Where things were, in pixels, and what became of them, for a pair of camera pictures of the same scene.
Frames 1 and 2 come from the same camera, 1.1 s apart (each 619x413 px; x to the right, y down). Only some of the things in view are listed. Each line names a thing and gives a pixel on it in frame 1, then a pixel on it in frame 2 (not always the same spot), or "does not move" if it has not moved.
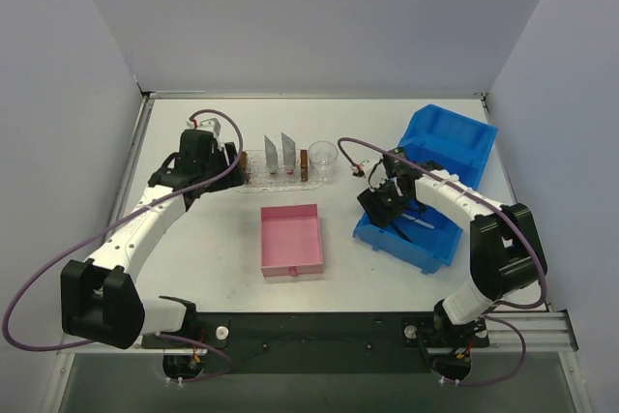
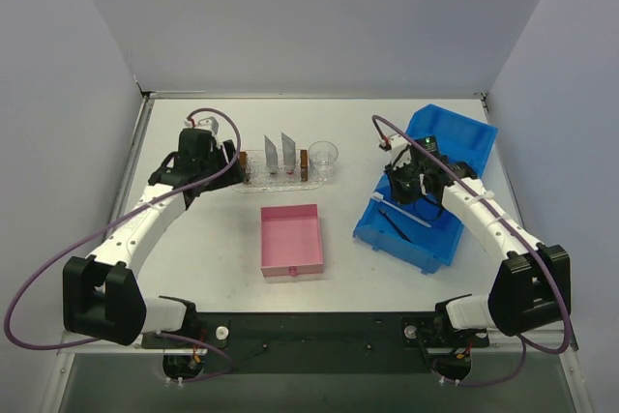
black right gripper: (379, 205) to (403, 186)
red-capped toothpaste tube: (289, 154) does not move
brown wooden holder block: (304, 165) does not move
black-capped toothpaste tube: (271, 157) does not move
